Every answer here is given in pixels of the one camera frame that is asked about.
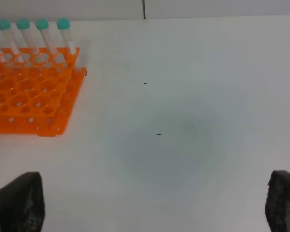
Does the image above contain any orange test tube rack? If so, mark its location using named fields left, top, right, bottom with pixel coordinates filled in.
left=0, top=47, right=87, bottom=137

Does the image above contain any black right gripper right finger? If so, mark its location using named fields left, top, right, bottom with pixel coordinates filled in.
left=265, top=170, right=290, bottom=232

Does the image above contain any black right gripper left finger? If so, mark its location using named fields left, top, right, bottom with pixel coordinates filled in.
left=0, top=172, right=45, bottom=232

